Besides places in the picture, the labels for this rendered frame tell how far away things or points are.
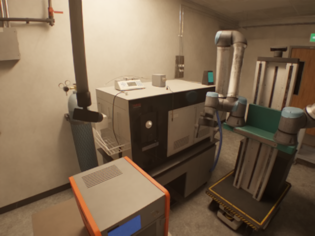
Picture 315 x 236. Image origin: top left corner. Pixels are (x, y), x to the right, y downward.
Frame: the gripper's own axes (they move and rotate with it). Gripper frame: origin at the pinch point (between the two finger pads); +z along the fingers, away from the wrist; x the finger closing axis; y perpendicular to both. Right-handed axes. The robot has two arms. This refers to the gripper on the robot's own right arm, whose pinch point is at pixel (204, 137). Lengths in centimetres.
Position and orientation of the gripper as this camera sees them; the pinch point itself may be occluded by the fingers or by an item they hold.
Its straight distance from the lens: 125.2
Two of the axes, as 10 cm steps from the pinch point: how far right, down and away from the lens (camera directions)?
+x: -6.9, -1.3, 7.1
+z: -2.2, 9.8, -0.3
